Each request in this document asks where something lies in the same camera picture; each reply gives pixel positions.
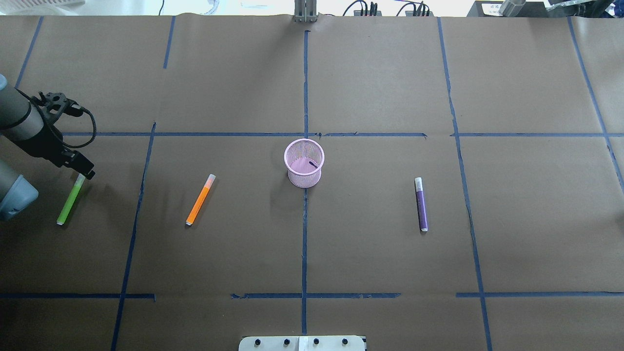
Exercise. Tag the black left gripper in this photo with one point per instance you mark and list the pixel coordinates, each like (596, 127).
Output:
(47, 142)

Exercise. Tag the green highlighter pen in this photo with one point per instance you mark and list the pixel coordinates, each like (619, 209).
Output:
(71, 199)

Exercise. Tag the orange highlighter pen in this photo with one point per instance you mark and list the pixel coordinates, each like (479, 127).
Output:
(200, 200)

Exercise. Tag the purple highlighter pen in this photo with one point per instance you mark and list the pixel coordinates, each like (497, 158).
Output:
(421, 205)

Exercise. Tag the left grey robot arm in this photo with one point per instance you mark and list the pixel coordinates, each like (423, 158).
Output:
(29, 123)

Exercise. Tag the pink mesh pen holder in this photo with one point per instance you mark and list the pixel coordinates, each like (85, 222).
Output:
(304, 159)

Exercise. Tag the white mounting plate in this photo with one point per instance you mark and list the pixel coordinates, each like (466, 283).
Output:
(304, 343)

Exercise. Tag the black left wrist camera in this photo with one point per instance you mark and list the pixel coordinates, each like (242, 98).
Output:
(56, 104)

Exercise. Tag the aluminium frame post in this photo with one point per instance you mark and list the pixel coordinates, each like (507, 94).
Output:
(305, 11)

